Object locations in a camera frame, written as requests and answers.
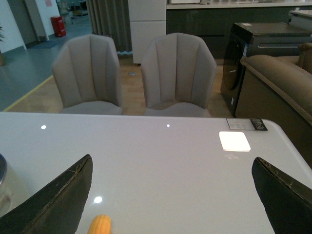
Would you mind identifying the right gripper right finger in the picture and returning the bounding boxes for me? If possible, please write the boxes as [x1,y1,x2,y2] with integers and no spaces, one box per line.
[252,157,312,234]

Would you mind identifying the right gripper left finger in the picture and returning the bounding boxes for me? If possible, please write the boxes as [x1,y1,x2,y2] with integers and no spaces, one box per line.
[0,155,93,234]

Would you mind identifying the yellow corn cob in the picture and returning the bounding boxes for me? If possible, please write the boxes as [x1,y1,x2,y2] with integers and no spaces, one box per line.
[88,214,112,234]

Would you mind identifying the white electric cooking pot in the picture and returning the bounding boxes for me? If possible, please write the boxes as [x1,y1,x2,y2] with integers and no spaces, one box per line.
[0,155,30,217]

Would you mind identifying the table corner label sticker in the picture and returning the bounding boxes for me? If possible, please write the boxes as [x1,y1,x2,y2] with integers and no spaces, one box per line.
[226,118,268,131]

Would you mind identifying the brown sofa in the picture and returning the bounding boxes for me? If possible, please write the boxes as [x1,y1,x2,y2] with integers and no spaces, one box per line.
[235,43,312,165]

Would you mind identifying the left beige upholstered chair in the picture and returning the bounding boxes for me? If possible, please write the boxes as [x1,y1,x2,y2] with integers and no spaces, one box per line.
[52,34,123,115]

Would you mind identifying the beige upholstered chair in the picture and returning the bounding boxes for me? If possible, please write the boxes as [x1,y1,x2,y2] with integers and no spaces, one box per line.
[141,33,217,117]
[52,34,123,115]

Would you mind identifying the black washing machine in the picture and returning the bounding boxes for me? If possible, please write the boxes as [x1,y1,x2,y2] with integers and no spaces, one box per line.
[220,22,312,117]

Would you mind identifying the right beige upholstered chair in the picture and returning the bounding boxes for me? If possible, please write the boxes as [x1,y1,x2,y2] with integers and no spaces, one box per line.
[141,33,217,117]

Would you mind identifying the dark kitchen counter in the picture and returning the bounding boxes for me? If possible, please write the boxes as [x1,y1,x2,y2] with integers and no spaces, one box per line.
[166,0,312,59]

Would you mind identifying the white cabinet column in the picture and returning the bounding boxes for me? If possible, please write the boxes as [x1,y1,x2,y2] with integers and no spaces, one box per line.
[128,0,167,64]

